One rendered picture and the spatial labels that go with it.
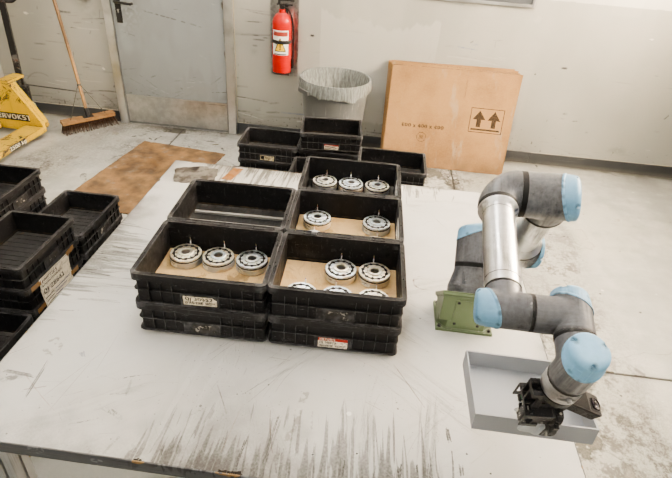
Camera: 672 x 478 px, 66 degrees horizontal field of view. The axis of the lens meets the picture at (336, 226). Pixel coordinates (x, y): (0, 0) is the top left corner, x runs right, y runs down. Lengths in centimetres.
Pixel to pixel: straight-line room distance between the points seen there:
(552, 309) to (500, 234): 22
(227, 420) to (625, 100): 419
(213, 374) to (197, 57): 354
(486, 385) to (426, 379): 26
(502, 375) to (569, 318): 42
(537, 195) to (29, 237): 217
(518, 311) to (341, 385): 66
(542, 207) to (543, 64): 336
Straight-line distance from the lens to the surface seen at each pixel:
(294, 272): 171
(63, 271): 258
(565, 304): 108
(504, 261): 113
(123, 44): 499
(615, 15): 471
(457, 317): 173
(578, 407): 118
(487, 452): 150
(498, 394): 139
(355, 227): 195
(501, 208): 126
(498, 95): 446
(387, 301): 148
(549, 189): 134
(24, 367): 175
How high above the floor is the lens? 187
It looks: 32 degrees down
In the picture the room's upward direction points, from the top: 4 degrees clockwise
